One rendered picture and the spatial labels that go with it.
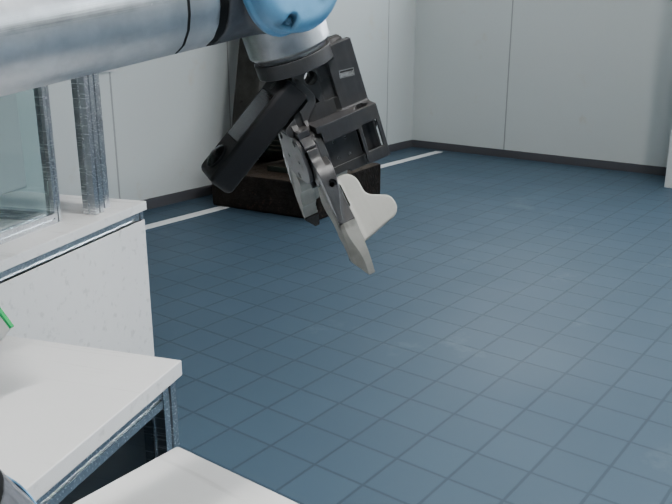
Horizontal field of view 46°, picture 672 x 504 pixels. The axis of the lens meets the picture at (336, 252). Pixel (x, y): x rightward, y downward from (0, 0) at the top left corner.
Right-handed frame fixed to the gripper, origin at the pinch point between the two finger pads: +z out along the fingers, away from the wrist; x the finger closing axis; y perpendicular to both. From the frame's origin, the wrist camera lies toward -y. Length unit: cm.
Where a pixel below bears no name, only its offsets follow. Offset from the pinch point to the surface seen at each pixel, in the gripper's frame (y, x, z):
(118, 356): -30, 65, 34
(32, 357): -44, 71, 29
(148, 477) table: -29.4, 23.6, 31.1
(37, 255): -44, 147, 38
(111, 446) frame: -35, 43, 37
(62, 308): -46, 152, 57
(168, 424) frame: -27, 56, 46
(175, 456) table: -25.4, 27.6, 32.9
